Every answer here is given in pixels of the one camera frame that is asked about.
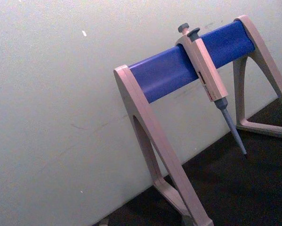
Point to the cream pipette with grey tip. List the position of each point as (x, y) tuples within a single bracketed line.
[(207, 68)]

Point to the plain pale wall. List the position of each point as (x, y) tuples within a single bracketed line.
[(56, 99)]

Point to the pipette stand with blue bar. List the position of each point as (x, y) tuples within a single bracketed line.
[(165, 75)]

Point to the black table cloth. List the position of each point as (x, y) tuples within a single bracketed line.
[(237, 188)]

